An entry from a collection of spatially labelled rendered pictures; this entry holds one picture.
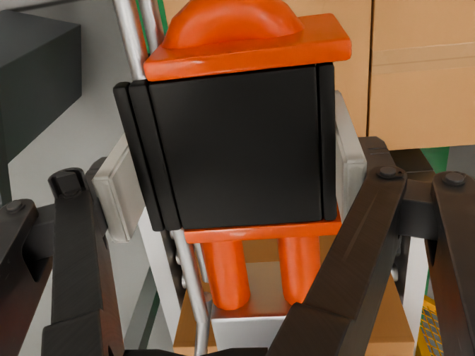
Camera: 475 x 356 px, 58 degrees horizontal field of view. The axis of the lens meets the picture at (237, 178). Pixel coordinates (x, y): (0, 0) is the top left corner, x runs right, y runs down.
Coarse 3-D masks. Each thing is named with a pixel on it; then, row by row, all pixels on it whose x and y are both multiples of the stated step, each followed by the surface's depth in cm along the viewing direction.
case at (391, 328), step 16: (256, 240) 95; (272, 240) 94; (320, 240) 92; (256, 256) 90; (272, 256) 90; (320, 256) 88; (208, 288) 84; (384, 304) 75; (400, 304) 75; (192, 320) 78; (384, 320) 73; (400, 320) 72; (176, 336) 75; (192, 336) 75; (384, 336) 70; (400, 336) 70; (176, 352) 74; (192, 352) 73; (208, 352) 73; (368, 352) 70; (384, 352) 70; (400, 352) 70
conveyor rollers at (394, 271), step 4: (172, 236) 112; (176, 252) 117; (400, 252) 110; (176, 256) 116; (176, 260) 117; (180, 264) 117; (392, 268) 114; (396, 268) 114; (392, 272) 114; (396, 272) 114; (392, 276) 114; (396, 276) 114; (184, 280) 121; (396, 280) 115; (184, 284) 121; (184, 288) 122
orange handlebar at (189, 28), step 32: (192, 0) 16; (224, 0) 16; (256, 0) 16; (192, 32) 16; (224, 32) 16; (256, 32) 16; (288, 32) 16; (224, 256) 22; (288, 256) 21; (224, 288) 23; (288, 288) 23
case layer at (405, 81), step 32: (288, 0) 81; (320, 0) 81; (352, 0) 80; (384, 0) 80; (416, 0) 80; (448, 0) 79; (352, 32) 83; (384, 32) 83; (416, 32) 83; (448, 32) 82; (352, 64) 87; (384, 64) 86; (416, 64) 86; (448, 64) 85; (352, 96) 90; (384, 96) 90; (416, 96) 89; (448, 96) 89; (384, 128) 93; (416, 128) 93; (448, 128) 92
